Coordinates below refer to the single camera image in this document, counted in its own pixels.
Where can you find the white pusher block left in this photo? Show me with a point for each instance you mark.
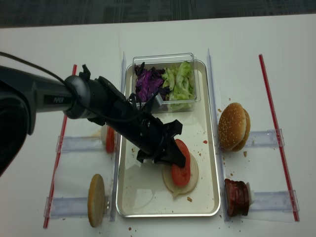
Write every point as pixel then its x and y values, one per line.
pixel 103 134

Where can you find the tomato slice remaining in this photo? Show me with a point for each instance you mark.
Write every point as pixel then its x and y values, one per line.
pixel 108 140

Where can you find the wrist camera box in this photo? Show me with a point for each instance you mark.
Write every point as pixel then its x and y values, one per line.
pixel 156 101

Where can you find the cream metal tray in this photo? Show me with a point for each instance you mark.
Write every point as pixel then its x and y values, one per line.
pixel 141 191

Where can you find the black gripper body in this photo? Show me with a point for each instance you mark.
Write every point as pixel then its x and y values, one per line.
pixel 142 129

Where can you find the bun bottom slice on tray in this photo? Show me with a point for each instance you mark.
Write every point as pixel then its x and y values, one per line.
pixel 166 174

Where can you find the sesame bun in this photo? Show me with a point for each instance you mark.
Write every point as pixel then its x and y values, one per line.
pixel 232 126
pixel 247 131

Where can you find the stack of meat patties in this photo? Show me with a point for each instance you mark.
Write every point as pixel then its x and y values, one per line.
pixel 238 200

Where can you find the clear rail upper left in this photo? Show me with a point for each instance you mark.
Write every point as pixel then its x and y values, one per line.
pixel 69 144

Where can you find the lettuce leaf on bun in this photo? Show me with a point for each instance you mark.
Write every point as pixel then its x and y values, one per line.
pixel 177 191

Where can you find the clear plastic salad box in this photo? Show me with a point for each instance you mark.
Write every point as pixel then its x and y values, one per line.
pixel 162 61

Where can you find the purple cabbage shreds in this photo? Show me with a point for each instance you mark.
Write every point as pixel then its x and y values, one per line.
pixel 148 82

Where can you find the red strip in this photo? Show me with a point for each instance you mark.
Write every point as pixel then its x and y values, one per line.
pixel 51 192
pixel 295 207

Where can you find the red strip left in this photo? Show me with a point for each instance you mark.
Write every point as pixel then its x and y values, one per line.
pixel 51 192

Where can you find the white pusher block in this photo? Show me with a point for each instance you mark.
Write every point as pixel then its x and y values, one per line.
pixel 103 134
pixel 250 194

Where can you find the clear rail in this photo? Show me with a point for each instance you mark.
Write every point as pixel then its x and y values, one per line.
pixel 265 139
pixel 272 201
pixel 60 207
pixel 69 144

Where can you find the sesame bun top rear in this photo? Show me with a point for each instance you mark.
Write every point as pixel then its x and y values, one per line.
pixel 247 131

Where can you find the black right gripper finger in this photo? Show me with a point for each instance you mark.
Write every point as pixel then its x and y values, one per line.
pixel 161 161

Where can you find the clear rail upper right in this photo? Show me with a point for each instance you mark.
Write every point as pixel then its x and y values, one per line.
pixel 265 139

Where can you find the red strip right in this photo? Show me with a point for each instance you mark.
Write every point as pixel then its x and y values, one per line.
pixel 295 207

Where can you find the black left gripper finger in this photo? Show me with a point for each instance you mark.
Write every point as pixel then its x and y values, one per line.
pixel 171 151

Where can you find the clear rail lower left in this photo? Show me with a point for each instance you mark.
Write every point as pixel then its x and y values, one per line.
pixel 60 207

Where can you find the white pusher block right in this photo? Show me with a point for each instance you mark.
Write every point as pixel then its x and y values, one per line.
pixel 250 194

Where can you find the upright bun slice left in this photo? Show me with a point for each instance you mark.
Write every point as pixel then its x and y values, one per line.
pixel 96 201

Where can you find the green lettuce shreds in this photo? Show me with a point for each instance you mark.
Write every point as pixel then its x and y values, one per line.
pixel 181 82

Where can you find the clear rail lower right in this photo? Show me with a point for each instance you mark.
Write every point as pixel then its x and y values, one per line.
pixel 272 201

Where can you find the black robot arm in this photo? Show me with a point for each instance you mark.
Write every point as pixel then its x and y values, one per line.
pixel 23 95

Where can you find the tomato slice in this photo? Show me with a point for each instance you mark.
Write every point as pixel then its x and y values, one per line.
pixel 112 140
pixel 181 175

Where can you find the sesame bun top front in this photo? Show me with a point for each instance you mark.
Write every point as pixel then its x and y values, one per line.
pixel 232 126

